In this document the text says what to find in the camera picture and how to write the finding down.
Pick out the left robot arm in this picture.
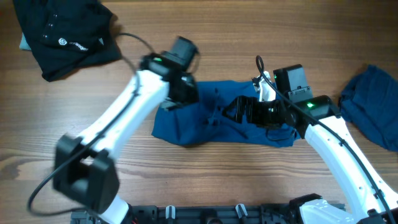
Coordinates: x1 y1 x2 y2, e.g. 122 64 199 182
53 37 199 223

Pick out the left black camera cable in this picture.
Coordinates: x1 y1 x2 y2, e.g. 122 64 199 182
27 32 156 218

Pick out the dark navy crumpled garment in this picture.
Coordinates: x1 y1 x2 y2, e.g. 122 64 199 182
338 65 397 152

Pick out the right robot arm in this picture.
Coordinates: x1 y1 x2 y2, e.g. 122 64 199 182
222 58 397 223

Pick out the blue polo shirt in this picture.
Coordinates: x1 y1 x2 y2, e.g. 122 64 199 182
152 80 300 147

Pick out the black camera cable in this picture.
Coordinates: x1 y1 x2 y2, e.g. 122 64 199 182
27 32 156 218
255 55 397 224

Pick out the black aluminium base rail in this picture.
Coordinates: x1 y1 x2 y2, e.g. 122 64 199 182
70 193 346 224

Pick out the black folded polo shirt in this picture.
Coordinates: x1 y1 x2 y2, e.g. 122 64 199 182
13 0 121 82

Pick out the right black camera cable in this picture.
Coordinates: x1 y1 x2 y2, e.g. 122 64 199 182
255 55 397 224

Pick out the grey folded cloth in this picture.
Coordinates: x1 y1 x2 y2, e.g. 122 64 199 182
19 34 31 51

